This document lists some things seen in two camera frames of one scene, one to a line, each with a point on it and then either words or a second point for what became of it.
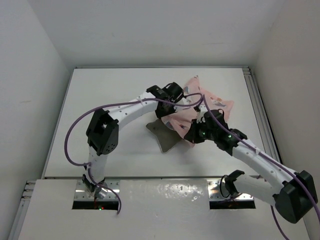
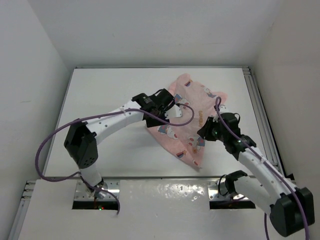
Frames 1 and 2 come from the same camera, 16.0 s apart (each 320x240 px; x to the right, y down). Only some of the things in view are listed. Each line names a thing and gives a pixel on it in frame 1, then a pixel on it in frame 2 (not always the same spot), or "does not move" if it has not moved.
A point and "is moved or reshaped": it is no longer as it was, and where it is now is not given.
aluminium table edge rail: [268, 137] does not move
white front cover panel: [167, 209] does not move
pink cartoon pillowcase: [181, 121] is moved or reshaped
